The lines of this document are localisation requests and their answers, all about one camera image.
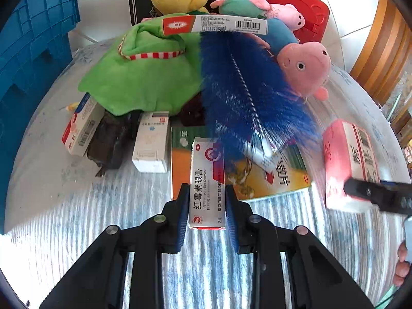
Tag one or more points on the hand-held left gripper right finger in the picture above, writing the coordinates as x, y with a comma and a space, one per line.
231, 222

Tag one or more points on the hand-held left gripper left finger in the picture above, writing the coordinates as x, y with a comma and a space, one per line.
183, 219

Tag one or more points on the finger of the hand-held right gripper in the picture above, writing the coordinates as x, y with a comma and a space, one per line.
373, 194

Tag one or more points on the white purple ointment box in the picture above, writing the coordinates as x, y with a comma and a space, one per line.
206, 186

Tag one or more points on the pink white tissue pack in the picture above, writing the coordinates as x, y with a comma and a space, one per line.
338, 154

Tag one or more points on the blue plastic crate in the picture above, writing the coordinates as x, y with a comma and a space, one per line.
32, 54

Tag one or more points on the person's right hand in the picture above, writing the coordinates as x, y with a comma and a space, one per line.
402, 264

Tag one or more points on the green orange medicine box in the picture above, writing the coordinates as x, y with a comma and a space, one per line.
257, 180

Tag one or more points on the white blue medicine box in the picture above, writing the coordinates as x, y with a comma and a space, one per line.
151, 141

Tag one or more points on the dark brown packet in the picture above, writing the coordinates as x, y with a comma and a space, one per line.
109, 141

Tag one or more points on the white red medicine box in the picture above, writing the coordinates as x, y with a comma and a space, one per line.
82, 125

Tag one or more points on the blue bottle brush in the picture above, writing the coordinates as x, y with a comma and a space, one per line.
244, 80

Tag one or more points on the green plush toy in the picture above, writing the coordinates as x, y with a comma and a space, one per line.
138, 80

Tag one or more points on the wooden chair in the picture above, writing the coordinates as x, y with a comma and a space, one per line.
376, 45

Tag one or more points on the pink pig plush blue dress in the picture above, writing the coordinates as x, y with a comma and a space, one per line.
302, 61

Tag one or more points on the long white box red label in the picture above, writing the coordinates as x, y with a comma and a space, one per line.
219, 24

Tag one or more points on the pink pig plush green dress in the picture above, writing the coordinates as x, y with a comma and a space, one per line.
241, 6

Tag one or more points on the black box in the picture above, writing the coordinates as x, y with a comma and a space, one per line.
140, 3

